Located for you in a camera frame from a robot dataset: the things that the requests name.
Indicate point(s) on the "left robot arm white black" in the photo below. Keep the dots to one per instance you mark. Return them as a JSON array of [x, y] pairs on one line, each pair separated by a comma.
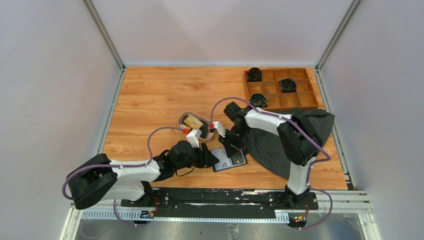
[[100, 178]]

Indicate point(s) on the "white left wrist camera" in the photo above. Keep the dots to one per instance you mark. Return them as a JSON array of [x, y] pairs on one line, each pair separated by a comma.
[[192, 137]]

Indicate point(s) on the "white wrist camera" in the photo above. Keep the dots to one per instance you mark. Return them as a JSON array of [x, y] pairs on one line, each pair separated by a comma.
[[192, 137], [216, 126]]

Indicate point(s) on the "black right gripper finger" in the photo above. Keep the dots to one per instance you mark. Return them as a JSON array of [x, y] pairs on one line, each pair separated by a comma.
[[226, 142], [232, 148]]

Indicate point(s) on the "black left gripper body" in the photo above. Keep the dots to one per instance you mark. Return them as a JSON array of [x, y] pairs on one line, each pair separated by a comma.
[[195, 158]]

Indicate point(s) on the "black card holder wallet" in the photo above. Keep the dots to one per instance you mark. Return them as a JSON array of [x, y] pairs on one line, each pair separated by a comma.
[[225, 163]]

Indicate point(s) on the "silver VIP credit card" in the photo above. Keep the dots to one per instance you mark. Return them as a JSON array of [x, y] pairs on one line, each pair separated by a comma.
[[224, 161]]

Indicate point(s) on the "wooden compartment tray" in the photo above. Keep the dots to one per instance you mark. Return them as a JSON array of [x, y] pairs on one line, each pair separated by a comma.
[[305, 97]]

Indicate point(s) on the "black rolled belt green pattern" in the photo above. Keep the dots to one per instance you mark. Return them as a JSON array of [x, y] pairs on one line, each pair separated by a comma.
[[258, 100]]

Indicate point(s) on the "black rolled belt top left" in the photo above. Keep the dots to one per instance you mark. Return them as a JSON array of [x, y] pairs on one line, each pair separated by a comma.
[[254, 75]]

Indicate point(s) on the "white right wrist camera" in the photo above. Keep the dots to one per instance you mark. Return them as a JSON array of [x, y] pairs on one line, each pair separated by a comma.
[[216, 126]]

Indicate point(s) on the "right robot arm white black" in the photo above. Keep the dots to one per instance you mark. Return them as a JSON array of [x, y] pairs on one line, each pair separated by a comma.
[[300, 142]]

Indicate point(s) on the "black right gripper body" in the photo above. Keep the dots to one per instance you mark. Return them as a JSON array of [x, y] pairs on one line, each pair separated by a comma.
[[235, 135]]

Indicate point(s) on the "aluminium frame rail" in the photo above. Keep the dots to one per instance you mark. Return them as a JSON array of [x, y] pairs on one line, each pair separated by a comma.
[[341, 215]]

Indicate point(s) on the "dark grey dotted cloth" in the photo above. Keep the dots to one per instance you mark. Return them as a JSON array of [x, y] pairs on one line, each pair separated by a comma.
[[266, 148]]

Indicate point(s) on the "pink oval card tray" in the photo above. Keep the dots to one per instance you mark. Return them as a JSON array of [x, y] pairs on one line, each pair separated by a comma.
[[206, 136]]

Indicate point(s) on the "black credit card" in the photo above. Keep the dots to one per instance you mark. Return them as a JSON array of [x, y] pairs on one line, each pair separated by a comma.
[[238, 159]]

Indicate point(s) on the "black rolled belt middle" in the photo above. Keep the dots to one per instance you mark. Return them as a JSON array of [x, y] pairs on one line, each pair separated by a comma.
[[288, 85]]

